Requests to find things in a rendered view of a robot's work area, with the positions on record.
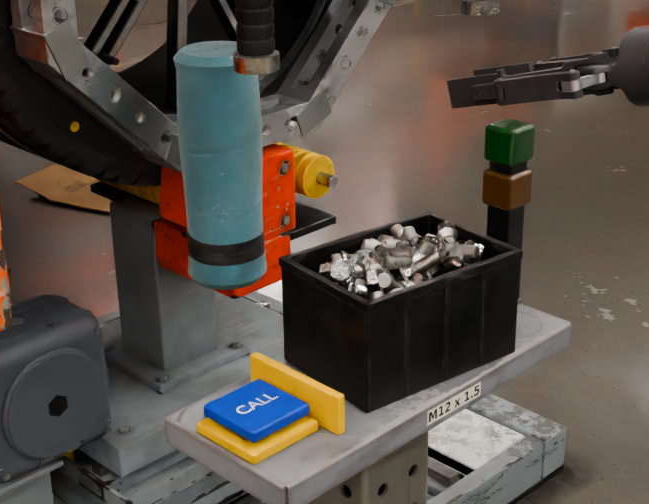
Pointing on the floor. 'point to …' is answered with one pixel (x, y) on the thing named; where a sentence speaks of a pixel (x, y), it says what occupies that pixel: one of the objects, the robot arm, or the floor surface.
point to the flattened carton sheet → (66, 188)
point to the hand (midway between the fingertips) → (490, 85)
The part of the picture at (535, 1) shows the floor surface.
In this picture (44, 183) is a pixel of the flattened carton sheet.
